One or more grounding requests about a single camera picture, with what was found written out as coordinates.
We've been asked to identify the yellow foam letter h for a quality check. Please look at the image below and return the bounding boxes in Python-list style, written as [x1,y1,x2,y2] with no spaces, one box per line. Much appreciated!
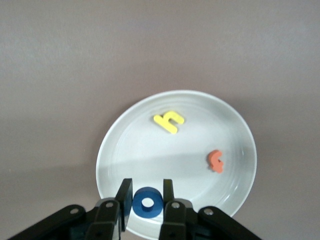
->
[153,111,186,135]

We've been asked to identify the beige round plate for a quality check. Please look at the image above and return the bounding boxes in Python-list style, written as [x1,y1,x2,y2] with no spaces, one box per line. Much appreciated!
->
[95,89,258,240]

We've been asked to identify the blue foam letter o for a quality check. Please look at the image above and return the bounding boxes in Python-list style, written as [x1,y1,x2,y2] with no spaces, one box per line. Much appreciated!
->
[131,186,164,219]

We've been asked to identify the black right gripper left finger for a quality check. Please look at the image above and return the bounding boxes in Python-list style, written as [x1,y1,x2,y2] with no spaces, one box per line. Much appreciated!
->
[7,178,133,240]

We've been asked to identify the orange foam letter t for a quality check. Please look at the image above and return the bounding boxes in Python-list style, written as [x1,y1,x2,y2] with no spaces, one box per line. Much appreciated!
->
[206,149,225,174]

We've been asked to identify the brown paper table cover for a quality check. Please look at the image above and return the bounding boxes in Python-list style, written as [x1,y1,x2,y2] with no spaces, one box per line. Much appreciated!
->
[0,0,320,240]

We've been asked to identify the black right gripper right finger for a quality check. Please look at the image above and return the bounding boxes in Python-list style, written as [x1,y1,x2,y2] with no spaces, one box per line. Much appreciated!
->
[159,178,263,240]

